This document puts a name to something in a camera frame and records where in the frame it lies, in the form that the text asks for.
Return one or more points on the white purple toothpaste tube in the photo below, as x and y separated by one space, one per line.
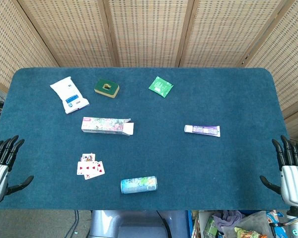
203 130

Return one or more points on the green yellow sponge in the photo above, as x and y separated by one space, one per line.
113 89

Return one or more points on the blue felt table cover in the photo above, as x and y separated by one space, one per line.
169 153

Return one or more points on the grey robot torso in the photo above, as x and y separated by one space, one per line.
139 225

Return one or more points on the floral toothpaste box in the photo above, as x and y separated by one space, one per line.
101 125

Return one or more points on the bamboo folding screen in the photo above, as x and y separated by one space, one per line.
149 29

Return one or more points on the grey plastic bag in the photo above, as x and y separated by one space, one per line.
257 219

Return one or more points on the green sachet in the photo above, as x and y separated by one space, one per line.
161 86

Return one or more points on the colourful snack bag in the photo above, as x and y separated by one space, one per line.
248 233

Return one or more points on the green package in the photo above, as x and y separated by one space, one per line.
210 228

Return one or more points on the purple cloth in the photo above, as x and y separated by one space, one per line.
226 218

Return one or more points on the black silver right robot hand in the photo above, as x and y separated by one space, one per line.
294 183

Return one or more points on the light blue drink can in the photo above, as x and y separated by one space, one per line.
139 185

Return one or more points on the clubs face playing card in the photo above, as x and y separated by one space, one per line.
88 157

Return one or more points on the seven of hearts card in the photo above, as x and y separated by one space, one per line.
100 169

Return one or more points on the white wet wipes pack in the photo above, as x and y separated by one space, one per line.
68 94

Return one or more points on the three of hearts card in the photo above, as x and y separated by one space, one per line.
85 168

